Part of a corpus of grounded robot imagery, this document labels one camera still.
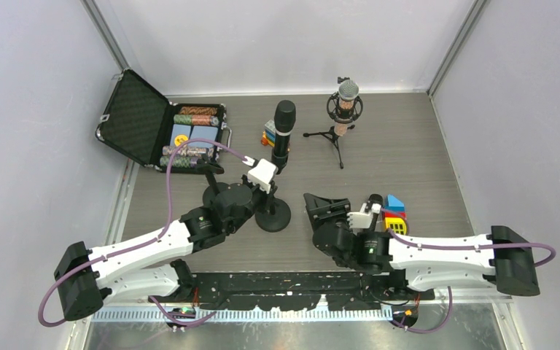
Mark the black front microphone stand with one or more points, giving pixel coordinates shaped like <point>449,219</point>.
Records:
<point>209,169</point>

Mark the colourful toy brick car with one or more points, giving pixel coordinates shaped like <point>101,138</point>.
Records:
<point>268,134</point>

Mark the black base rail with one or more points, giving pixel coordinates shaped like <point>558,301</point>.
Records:
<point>292,291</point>

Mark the black tall microphone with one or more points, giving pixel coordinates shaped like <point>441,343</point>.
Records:
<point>284,121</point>

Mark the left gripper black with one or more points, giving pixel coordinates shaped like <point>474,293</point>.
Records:
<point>265,197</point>

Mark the glitter condenser microphone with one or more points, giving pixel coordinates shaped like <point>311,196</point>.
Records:
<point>344,106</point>

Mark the black tripod stand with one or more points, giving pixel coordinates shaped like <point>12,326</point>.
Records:
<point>333,138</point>

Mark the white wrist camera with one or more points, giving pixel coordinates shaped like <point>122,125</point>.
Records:
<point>262,175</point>
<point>366,218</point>

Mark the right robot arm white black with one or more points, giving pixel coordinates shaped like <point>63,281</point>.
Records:
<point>375,240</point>

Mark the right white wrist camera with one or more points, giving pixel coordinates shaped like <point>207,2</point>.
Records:
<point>366,218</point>

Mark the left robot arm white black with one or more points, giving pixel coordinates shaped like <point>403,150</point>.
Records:
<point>86,279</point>

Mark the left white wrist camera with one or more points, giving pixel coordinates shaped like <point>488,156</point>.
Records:
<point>262,175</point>

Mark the yellow perforated block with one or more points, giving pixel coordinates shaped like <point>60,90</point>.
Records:
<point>396,224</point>

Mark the black microphone stand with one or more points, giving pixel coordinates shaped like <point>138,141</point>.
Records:
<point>209,169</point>
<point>276,217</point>

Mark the black poker chip case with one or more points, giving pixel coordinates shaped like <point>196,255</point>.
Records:
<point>141,123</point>

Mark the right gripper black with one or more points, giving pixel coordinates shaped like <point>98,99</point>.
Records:
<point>317,207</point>

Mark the black handheld microphone front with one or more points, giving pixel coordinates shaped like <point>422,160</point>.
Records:
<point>374,204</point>

